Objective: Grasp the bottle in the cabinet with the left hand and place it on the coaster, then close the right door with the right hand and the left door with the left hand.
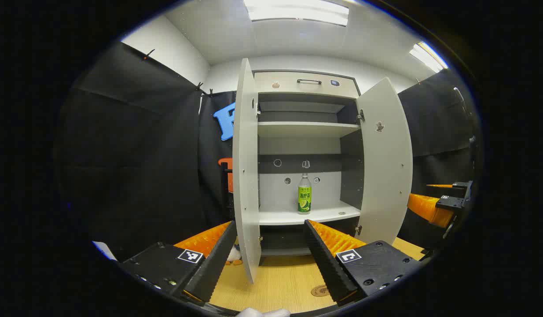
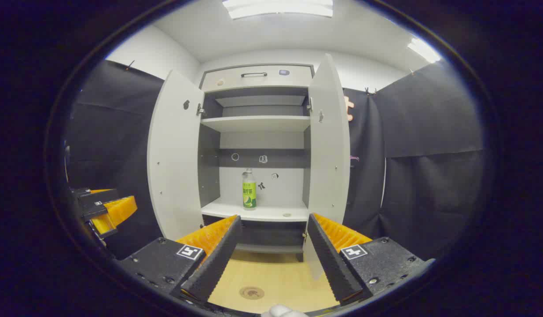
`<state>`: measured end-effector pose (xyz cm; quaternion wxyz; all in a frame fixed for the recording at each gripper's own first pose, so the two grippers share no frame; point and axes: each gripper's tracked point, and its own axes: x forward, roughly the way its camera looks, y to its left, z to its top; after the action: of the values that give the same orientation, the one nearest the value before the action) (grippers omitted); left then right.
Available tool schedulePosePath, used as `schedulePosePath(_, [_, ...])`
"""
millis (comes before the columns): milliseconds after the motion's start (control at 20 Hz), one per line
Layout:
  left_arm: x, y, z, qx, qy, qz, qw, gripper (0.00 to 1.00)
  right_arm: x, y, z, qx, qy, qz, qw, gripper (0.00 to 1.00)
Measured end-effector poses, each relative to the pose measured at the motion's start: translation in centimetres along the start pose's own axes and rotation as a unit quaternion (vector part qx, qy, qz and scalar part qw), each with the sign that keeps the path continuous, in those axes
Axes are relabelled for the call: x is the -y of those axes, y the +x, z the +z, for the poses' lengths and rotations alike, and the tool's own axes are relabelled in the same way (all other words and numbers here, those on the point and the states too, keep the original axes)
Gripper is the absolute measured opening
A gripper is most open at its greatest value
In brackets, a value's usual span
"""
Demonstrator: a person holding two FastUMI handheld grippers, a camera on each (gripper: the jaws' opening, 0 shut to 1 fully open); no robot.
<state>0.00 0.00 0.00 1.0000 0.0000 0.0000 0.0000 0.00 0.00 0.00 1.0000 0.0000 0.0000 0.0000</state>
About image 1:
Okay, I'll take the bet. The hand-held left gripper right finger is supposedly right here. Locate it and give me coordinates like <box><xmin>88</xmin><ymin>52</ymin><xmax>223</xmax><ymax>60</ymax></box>
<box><xmin>304</xmin><ymin>219</ymin><xmax>425</xmax><ymax>306</ymax></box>

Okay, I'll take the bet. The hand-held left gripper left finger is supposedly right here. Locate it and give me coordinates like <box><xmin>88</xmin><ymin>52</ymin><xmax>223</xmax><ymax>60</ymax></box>
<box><xmin>120</xmin><ymin>220</ymin><xmax>238</xmax><ymax>303</ymax></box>

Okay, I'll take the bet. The white cabinet door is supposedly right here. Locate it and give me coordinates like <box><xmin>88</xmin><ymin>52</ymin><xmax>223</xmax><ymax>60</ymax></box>
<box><xmin>233</xmin><ymin>59</ymin><xmax>261</xmax><ymax>284</ymax></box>
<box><xmin>355</xmin><ymin>77</ymin><xmax>414</xmax><ymax>245</ymax></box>

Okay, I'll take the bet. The green label plastic bottle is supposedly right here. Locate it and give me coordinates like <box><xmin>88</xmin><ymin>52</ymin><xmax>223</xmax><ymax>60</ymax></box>
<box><xmin>297</xmin><ymin>173</ymin><xmax>312</xmax><ymax>214</ymax></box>

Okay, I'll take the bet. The white and grey cabinet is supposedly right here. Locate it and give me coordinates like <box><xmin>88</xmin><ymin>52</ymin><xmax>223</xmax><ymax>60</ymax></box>
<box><xmin>253</xmin><ymin>70</ymin><xmax>363</xmax><ymax>257</ymax></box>

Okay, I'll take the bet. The white cabinet shelf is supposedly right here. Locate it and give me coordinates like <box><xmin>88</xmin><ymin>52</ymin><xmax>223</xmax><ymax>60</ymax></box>
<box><xmin>258</xmin><ymin>200</ymin><xmax>361</xmax><ymax>226</ymax></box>
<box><xmin>257</xmin><ymin>122</ymin><xmax>361</xmax><ymax>138</ymax></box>

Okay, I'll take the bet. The white cabinet drawer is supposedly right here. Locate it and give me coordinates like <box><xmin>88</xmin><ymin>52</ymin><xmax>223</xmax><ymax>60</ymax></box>
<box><xmin>254</xmin><ymin>70</ymin><xmax>359</xmax><ymax>99</ymax></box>

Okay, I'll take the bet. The penguin plush toy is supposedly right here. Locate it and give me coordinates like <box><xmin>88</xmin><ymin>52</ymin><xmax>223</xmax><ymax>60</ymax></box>
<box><xmin>227</xmin><ymin>244</ymin><xmax>244</xmax><ymax>266</ymax></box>

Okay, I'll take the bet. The black backdrop cloth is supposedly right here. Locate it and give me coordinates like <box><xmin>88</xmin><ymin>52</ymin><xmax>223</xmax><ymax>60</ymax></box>
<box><xmin>56</xmin><ymin>42</ymin><xmax>479</xmax><ymax>261</ymax></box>

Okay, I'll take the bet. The large ceiling light panel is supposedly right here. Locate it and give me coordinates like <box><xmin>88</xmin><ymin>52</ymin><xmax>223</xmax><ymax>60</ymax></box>
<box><xmin>244</xmin><ymin>0</ymin><xmax>349</xmax><ymax>26</ymax></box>

